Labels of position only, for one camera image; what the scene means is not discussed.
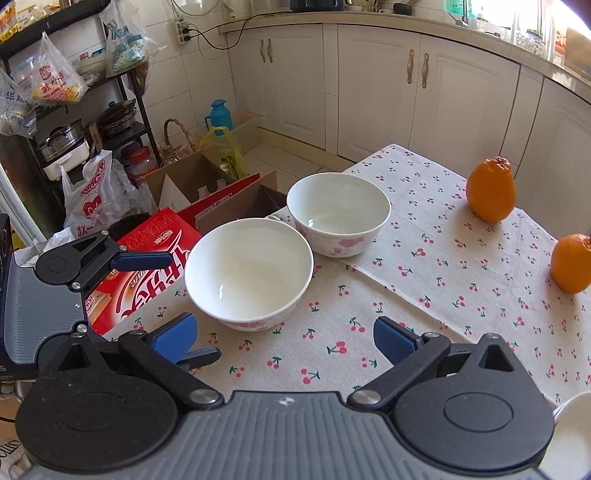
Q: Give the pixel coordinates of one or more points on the white kitchen cabinets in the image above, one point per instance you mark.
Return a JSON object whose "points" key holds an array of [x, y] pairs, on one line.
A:
{"points": [[348, 84]]}

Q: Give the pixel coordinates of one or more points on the yellow plastic bag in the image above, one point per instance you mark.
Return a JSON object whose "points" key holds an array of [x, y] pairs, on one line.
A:
{"points": [[228, 154]]}

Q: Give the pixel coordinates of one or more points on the black metal shelf rack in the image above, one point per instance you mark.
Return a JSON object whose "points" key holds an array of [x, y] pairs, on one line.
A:
{"points": [[35, 203]]}

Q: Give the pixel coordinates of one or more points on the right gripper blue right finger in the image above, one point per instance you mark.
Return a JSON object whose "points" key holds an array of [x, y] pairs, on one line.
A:
{"points": [[415, 359]]}

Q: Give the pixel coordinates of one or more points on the white bowl pink flowers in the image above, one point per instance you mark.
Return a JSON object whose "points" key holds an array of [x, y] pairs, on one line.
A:
{"points": [[339, 214]]}

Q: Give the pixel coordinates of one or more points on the blue thermos jug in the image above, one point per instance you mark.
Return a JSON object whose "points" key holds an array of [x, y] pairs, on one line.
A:
{"points": [[220, 116]]}

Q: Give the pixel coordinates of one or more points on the white floral plate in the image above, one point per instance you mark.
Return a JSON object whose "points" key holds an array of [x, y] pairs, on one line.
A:
{"points": [[569, 453]]}

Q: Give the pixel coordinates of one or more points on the red white plastic bag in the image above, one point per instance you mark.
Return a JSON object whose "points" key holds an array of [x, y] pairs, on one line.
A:
{"points": [[103, 196]]}

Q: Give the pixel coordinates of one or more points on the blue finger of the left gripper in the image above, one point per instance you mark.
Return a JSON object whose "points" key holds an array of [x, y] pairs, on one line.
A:
{"points": [[141, 261]]}

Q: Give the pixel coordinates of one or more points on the cherry print tablecloth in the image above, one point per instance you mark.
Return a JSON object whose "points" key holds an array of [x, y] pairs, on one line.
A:
{"points": [[435, 266]]}

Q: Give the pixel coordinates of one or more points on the red cardboard box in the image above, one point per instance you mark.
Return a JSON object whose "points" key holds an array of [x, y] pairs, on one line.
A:
{"points": [[121, 294]]}

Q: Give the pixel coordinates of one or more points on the bumpy orange fruit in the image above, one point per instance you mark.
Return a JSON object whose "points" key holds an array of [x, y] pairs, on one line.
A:
{"points": [[491, 191]]}

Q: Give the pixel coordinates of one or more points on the white power strip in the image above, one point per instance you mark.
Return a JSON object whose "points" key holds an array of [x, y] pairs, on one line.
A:
{"points": [[182, 30]]}

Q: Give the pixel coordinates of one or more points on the orange fruit with leaf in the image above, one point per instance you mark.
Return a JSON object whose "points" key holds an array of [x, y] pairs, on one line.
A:
{"points": [[570, 265]]}

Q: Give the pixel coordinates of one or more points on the brown cardboard box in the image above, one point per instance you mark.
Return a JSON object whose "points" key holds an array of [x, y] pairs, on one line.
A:
{"points": [[205, 197]]}

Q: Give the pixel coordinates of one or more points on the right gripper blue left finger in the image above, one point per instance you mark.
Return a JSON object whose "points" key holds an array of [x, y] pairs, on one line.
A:
{"points": [[166, 357]]}

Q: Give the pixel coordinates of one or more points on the hanging green plastic bag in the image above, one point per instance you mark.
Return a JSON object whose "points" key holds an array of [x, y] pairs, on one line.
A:
{"points": [[127, 44]]}

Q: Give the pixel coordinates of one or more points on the wicker basket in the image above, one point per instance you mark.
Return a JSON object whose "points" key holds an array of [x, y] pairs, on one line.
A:
{"points": [[178, 142]]}

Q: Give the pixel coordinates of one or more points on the black air fryer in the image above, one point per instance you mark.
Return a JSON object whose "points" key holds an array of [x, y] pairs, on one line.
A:
{"points": [[308, 6]]}

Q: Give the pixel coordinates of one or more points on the hanging snack plastic bag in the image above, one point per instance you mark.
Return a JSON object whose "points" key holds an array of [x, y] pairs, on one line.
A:
{"points": [[54, 81]]}

